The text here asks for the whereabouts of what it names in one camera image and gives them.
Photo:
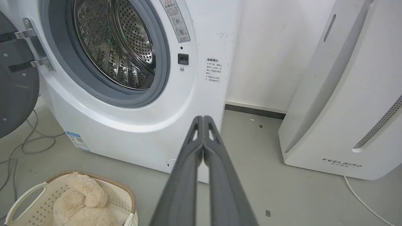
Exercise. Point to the white front-load washing machine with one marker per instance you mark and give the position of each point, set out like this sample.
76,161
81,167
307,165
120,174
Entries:
132,125

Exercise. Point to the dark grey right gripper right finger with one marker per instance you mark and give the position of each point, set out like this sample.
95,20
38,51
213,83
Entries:
226,188

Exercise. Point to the white air purifier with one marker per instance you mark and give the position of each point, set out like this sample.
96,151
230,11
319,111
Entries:
345,94

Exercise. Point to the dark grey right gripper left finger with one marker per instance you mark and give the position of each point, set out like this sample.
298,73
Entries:
182,188

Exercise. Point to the cream plush toy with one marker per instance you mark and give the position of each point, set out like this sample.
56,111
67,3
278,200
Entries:
81,204

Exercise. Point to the grey washing machine door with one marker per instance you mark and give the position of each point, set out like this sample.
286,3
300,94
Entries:
15,78

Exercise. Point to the white plastic laundry basket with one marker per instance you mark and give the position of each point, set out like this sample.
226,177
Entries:
34,204

